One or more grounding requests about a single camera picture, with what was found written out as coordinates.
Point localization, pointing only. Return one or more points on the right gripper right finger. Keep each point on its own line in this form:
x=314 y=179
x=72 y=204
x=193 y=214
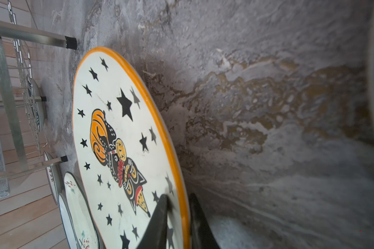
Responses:
x=201 y=234

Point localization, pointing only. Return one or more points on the white plate green outline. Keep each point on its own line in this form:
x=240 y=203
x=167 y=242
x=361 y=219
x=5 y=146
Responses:
x=67 y=222

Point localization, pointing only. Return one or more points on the star pattern orange rim plate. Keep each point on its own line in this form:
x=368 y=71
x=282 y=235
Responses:
x=125 y=153

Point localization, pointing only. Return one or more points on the cream floral plate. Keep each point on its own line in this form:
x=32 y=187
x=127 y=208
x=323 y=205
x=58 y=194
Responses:
x=84 y=228

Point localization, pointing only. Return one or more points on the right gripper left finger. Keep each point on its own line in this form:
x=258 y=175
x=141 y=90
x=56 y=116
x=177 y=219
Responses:
x=155 y=236

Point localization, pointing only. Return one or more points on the left orange sunburst plate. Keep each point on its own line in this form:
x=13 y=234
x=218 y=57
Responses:
x=53 y=175

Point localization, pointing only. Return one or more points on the steel two-tier dish rack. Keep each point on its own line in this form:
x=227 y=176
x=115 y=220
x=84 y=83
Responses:
x=10 y=103

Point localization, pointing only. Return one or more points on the white plate dark green rim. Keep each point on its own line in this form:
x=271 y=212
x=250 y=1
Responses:
x=38 y=107

